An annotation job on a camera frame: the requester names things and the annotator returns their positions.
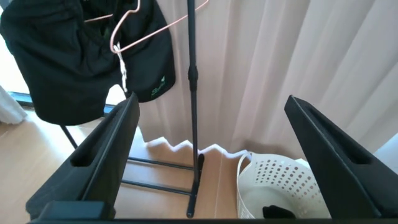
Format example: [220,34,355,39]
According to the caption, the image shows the pink clothes hanger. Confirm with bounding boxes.
[109,0,210,55]
[83,13,114,24]

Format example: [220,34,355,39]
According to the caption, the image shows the white laundry basket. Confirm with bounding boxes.
[236,151,332,220]

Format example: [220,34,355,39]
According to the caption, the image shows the white curtain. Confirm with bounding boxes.
[0,84,28,125]

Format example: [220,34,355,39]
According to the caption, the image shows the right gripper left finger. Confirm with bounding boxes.
[25,92,141,220]

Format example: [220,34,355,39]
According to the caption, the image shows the beige curtain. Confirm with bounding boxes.
[137,0,398,160]

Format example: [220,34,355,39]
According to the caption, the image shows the black garment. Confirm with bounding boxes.
[262,205,297,220]
[0,0,177,126]

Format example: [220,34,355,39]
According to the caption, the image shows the black clothes rack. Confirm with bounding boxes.
[60,0,206,218]

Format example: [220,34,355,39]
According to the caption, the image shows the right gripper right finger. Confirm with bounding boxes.
[284,95,398,220]

